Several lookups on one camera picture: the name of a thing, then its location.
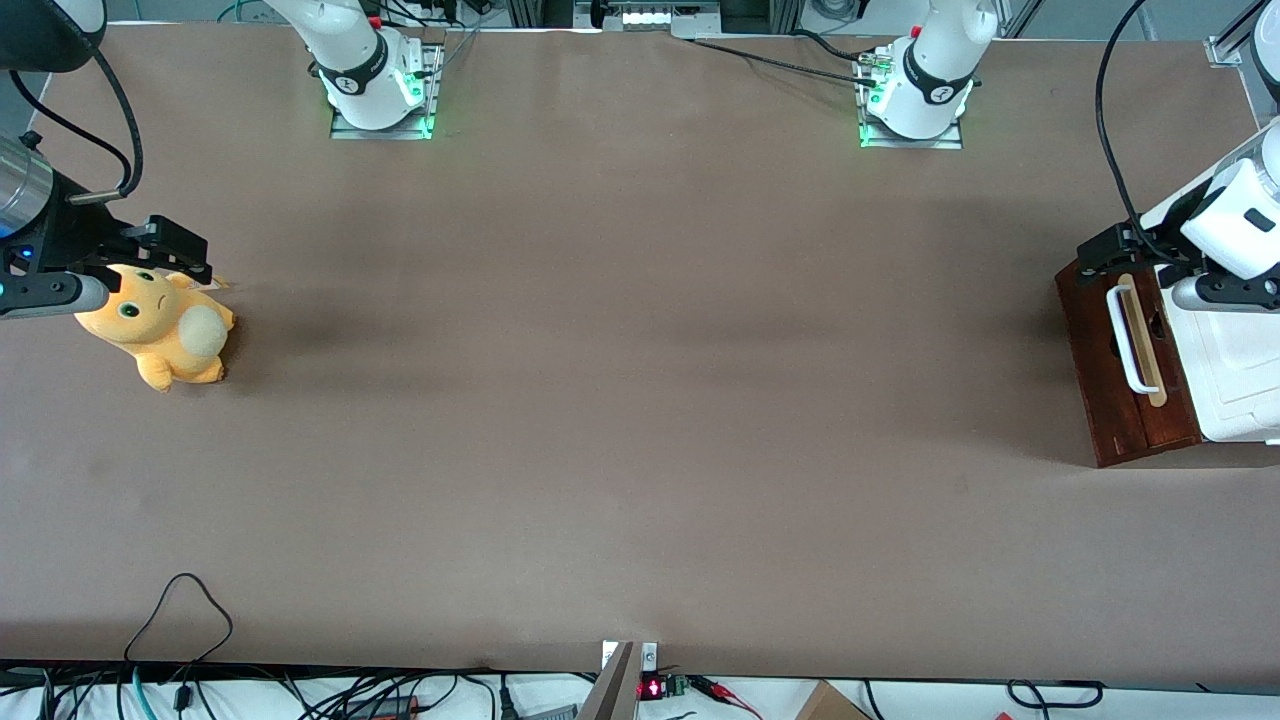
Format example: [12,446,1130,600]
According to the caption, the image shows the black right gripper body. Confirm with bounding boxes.
[5,170,153,279]

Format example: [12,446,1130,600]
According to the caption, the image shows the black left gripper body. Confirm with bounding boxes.
[1128,226,1203,283]

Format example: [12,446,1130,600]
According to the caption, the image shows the dark wood drawer white handle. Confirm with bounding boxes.
[1100,262,1202,454]

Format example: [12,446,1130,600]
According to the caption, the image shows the orange plush toy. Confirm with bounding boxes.
[74,263,237,394]

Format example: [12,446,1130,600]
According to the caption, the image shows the white-topped dark wood cabinet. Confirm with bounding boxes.
[1055,120,1280,470]

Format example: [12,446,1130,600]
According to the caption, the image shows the black power adapter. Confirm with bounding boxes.
[343,694,423,720]

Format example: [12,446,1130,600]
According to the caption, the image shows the white light strip device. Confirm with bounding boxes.
[618,3,723,39]

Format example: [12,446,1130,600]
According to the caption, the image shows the brown cardboard piece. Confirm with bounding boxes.
[794,679,873,720]

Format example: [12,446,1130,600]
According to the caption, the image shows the red clip leads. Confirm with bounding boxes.
[688,674,763,719]

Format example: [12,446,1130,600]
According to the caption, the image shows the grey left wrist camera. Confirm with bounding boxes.
[1172,270,1280,314]

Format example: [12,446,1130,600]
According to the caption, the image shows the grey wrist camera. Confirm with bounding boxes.
[0,271,112,322]
[1172,270,1280,314]

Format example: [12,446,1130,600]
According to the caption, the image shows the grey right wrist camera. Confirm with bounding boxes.
[0,271,112,322]

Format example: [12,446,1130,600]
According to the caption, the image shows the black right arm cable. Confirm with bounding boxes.
[8,45,145,206]

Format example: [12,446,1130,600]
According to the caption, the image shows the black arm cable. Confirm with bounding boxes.
[8,45,145,206]
[1094,0,1201,263]

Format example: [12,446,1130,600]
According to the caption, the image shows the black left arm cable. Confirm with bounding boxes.
[1094,0,1201,263]

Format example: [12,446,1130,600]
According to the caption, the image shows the aluminium frame extrusion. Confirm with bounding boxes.
[1203,0,1280,71]

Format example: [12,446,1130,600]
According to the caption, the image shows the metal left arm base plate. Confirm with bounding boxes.
[857,45,964,151]

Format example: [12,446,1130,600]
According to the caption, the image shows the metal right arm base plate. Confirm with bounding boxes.
[329,42,445,141]

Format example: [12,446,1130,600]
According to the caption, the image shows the looped thin black cable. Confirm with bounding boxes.
[124,572,235,667]

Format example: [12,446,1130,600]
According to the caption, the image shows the long black table cable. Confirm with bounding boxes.
[688,28,883,89]

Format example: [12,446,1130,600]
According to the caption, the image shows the black coiled cable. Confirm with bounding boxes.
[1004,678,1107,712]

